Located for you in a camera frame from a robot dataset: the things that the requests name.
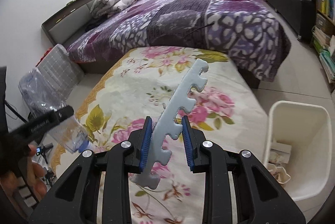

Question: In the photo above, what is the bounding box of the grey foam puzzle strip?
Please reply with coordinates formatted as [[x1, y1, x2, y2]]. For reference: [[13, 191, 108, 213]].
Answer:
[[130, 58, 210, 191]]

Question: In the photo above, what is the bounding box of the white plastic trash bin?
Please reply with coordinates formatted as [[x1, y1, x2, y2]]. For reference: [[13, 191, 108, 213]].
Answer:
[[263, 101, 332, 201]]

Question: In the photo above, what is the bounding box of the person's left hand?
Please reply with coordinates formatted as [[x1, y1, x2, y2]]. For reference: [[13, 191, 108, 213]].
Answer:
[[1, 144, 47, 201]]

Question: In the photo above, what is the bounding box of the white paper box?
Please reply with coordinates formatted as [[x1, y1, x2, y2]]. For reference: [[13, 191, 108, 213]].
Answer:
[[270, 142, 292, 154]]

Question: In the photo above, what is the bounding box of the grey checked cushion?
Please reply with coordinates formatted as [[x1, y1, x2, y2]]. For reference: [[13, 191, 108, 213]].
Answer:
[[36, 44, 85, 100]]

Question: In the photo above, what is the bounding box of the dark wooden bed headboard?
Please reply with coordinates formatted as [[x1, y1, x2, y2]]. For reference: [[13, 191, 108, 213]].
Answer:
[[41, 0, 94, 47]]

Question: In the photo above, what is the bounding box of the floral cream blanket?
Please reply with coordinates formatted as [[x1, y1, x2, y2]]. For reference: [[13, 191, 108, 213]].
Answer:
[[50, 45, 268, 224]]

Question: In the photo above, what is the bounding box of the folded floral quilt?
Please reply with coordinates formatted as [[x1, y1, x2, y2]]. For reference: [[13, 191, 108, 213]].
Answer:
[[90, 0, 137, 18]]

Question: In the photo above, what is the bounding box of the wooden bookshelf with books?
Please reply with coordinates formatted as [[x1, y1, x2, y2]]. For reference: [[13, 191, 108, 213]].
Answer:
[[312, 0, 334, 85]]

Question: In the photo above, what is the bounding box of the purple patterned bed blanket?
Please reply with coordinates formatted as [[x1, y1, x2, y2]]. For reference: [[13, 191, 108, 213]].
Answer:
[[67, 0, 291, 82]]

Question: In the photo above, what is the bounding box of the black storage bench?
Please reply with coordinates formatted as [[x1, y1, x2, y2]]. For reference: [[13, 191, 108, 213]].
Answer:
[[265, 0, 315, 43]]

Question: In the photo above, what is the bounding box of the upper tripod camera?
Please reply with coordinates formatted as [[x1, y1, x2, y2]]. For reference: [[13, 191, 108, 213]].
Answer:
[[36, 143, 53, 164]]

